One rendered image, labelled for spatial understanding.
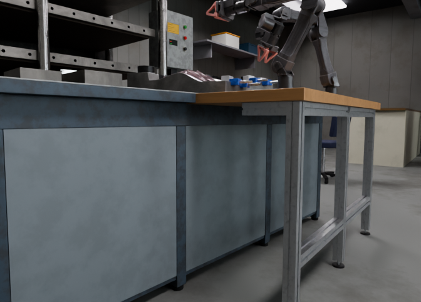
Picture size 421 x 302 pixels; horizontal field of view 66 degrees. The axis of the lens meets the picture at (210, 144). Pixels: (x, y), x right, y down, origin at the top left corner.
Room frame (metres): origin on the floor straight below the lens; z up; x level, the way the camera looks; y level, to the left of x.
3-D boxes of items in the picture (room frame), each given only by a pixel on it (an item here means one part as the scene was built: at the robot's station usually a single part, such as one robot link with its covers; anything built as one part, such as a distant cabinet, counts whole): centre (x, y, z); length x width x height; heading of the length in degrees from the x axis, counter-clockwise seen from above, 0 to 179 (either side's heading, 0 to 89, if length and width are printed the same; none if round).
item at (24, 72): (1.15, 0.62, 0.83); 0.17 x 0.13 x 0.06; 47
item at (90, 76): (1.27, 0.46, 0.84); 0.20 x 0.15 x 0.07; 47
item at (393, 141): (5.89, -3.21, 0.43); 2.48 x 0.79 x 0.86; 143
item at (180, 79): (1.56, 0.11, 0.86); 0.50 x 0.26 x 0.11; 64
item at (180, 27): (2.51, 0.30, 0.74); 0.30 x 0.22 x 1.47; 137
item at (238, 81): (1.40, -0.11, 0.86); 0.13 x 0.05 x 0.05; 64
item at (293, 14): (1.75, -0.46, 1.20); 0.30 x 0.09 x 0.12; 114
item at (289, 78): (1.37, -0.31, 0.84); 0.20 x 0.07 x 0.08; 143
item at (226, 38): (6.21, -0.27, 2.11); 0.45 x 0.38 x 0.25; 143
